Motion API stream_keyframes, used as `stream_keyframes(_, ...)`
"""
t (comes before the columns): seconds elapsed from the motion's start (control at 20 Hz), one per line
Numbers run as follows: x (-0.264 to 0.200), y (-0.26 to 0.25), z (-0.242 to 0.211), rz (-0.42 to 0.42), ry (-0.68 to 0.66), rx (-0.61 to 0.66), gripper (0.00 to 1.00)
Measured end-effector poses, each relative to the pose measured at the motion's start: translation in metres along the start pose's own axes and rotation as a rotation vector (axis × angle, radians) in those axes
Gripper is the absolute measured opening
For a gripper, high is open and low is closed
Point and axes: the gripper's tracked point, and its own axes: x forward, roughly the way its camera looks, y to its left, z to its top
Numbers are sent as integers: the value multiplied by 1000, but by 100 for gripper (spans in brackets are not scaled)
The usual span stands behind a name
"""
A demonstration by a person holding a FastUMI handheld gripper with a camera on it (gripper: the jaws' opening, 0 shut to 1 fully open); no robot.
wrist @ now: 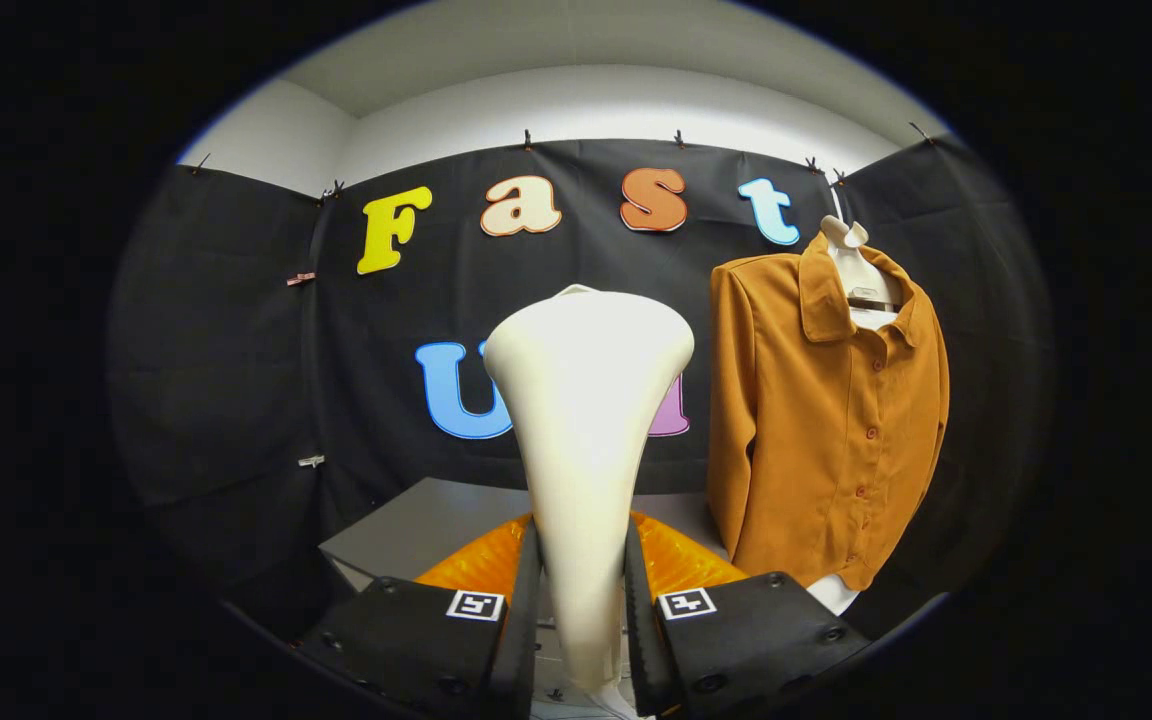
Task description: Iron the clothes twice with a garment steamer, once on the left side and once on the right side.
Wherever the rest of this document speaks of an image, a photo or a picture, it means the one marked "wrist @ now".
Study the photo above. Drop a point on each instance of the white clip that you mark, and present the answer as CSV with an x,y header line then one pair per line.
x,y
311,461

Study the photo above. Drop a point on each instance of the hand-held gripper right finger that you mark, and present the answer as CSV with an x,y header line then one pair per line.
x,y
641,650

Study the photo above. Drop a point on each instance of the white garment steamer head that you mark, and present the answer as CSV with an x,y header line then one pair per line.
x,y
586,420

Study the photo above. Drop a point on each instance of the pink clip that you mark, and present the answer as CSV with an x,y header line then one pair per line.
x,y
300,278

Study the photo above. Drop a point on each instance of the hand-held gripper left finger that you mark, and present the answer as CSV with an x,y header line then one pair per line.
x,y
521,640

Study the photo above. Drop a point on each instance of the row of black cloth clips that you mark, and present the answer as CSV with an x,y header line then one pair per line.
x,y
527,138

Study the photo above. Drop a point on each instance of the orange button-up shirt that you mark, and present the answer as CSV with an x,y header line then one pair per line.
x,y
816,450

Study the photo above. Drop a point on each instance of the black backdrop cloth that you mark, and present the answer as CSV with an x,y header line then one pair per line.
x,y
236,400

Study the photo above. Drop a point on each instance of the grey cabinet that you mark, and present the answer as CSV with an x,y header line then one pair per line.
x,y
416,520

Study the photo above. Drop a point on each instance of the white mannequin torso hanger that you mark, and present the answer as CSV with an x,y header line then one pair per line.
x,y
861,265

